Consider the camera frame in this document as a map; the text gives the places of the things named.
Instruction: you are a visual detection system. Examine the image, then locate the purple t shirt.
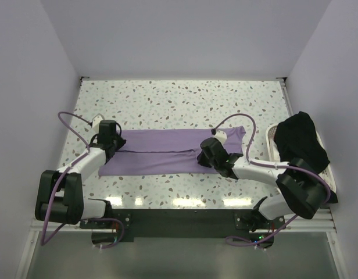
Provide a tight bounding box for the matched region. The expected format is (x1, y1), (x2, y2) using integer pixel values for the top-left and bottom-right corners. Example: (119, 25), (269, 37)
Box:
(98, 126), (246, 177)

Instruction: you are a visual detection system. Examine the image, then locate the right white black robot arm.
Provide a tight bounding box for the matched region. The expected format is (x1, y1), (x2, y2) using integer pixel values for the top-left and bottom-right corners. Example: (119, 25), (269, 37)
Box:
(197, 137), (338, 231)

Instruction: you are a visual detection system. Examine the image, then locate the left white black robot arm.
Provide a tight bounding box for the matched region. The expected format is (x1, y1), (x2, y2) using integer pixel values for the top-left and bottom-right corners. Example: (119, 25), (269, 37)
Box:
(34, 120), (126, 228)

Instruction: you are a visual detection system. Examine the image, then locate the white laundry basket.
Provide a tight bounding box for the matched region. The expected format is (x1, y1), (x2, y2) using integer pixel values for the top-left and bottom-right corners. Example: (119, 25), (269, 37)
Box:
(266, 124), (339, 204)

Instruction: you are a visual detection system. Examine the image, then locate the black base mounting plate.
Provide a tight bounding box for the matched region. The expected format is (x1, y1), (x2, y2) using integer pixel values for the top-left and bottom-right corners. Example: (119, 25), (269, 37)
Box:
(80, 209), (285, 244)

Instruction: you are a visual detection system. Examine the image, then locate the black t shirt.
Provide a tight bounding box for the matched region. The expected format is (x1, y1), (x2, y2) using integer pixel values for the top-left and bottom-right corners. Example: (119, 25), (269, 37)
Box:
(273, 110), (339, 204)

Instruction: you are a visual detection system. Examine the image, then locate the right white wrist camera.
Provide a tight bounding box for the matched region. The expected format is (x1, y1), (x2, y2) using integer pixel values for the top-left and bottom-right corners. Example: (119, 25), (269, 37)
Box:
(213, 130), (227, 145)

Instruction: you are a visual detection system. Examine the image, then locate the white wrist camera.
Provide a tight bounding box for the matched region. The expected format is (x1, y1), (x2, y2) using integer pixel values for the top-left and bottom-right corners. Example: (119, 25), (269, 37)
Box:
(91, 114), (105, 129)
(213, 130), (227, 145)

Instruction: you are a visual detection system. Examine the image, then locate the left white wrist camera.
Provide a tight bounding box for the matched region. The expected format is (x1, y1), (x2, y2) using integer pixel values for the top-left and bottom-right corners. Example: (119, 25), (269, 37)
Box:
(91, 114), (105, 129)

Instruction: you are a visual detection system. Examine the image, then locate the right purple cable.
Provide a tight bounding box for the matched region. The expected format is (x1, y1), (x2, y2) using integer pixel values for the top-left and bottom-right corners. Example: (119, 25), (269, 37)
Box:
(212, 113), (332, 246)

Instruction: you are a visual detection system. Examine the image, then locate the purple cable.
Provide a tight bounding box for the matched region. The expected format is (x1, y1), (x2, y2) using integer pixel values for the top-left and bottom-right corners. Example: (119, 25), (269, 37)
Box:
(212, 113), (332, 246)
(41, 111), (124, 249)

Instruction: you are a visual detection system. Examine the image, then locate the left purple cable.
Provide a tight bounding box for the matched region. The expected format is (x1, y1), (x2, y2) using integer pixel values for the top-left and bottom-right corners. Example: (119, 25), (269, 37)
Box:
(41, 111), (124, 249)

